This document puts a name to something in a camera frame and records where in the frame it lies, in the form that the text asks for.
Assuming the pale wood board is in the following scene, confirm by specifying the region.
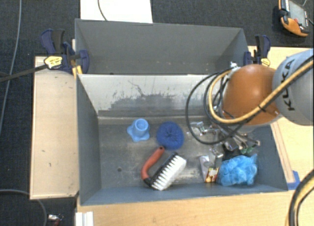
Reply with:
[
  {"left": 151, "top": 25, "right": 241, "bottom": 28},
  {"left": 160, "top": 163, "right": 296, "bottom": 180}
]
[{"left": 29, "top": 55, "right": 80, "bottom": 200}]

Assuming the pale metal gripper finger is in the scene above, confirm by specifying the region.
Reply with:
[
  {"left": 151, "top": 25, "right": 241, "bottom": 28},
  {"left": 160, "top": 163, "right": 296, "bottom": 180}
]
[
  {"left": 209, "top": 146, "right": 224, "bottom": 172},
  {"left": 190, "top": 121, "right": 221, "bottom": 136}
]

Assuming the dark blue round scrubber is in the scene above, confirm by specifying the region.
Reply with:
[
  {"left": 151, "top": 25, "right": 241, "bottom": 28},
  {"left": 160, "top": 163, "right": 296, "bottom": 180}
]
[{"left": 156, "top": 121, "right": 185, "bottom": 151}]

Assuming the red-handled white bristle brush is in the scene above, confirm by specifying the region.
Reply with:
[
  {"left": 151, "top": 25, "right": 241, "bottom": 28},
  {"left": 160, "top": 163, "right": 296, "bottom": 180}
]
[{"left": 140, "top": 146, "right": 188, "bottom": 192}]

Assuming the light blue plastic cup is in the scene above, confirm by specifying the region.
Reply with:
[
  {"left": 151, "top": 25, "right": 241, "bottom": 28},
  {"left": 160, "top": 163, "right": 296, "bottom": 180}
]
[{"left": 126, "top": 118, "right": 151, "bottom": 143}]

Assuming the grey metal bin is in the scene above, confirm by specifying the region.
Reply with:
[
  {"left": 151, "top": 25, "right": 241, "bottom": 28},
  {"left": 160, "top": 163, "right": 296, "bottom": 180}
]
[{"left": 74, "top": 18, "right": 289, "bottom": 206}]

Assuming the silver and red packet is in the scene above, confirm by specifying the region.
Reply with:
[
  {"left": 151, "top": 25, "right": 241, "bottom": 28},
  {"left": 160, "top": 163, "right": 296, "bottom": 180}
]
[{"left": 199, "top": 155, "right": 220, "bottom": 184}]

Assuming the light blue mesh sponge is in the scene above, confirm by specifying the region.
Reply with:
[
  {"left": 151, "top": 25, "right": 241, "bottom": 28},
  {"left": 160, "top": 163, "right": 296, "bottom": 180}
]
[{"left": 216, "top": 153, "right": 259, "bottom": 187}]

